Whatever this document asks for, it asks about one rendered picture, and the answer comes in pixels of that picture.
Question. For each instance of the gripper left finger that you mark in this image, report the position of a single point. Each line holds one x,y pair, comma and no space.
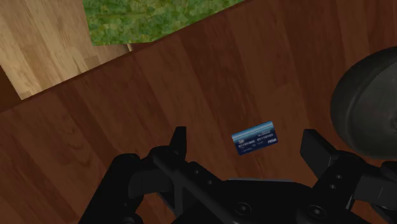
161,173

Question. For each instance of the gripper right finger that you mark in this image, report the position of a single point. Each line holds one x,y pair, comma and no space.
338,173

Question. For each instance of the dark grey round bowl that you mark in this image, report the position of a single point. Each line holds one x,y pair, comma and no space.
369,105

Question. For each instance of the blue bank card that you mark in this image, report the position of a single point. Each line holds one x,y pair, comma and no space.
254,138

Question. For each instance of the green patterned robot stand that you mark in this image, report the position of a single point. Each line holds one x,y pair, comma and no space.
145,18

